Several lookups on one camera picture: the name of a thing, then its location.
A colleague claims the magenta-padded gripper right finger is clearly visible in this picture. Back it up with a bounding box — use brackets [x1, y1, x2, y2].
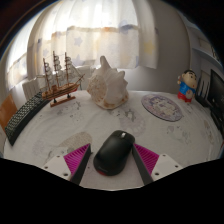
[131, 143, 184, 186]

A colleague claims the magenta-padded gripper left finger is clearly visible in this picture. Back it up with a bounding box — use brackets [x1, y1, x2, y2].
[42, 143, 93, 186]

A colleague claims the black computer mouse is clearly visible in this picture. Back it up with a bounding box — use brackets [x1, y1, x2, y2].
[93, 129, 136, 177]

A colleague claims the round purple printed mouse pad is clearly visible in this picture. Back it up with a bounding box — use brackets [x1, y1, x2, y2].
[140, 93, 184, 123]

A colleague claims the white printed tablecloth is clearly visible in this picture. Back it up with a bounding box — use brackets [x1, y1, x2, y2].
[2, 89, 224, 191]

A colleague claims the black keyboard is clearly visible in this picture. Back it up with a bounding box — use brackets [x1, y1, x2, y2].
[4, 91, 51, 147]

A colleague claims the wooden model sailing ship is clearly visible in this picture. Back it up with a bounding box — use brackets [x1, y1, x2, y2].
[35, 50, 86, 108]

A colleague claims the large white conch shell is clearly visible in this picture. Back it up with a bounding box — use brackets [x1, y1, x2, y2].
[86, 55, 130, 110]

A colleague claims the cartoon boy figurine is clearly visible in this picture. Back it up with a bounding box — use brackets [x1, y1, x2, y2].
[176, 69, 198, 104]

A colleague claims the orange wooden chair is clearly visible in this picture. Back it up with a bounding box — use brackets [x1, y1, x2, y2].
[0, 93, 18, 133]

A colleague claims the black monitor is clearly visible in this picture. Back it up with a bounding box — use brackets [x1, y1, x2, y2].
[206, 68, 224, 139]

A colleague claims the white star-print curtain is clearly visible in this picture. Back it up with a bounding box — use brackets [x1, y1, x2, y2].
[6, 0, 159, 91]

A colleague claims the white wall shelf unit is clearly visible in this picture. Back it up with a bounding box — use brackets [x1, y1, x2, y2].
[186, 23, 224, 68]

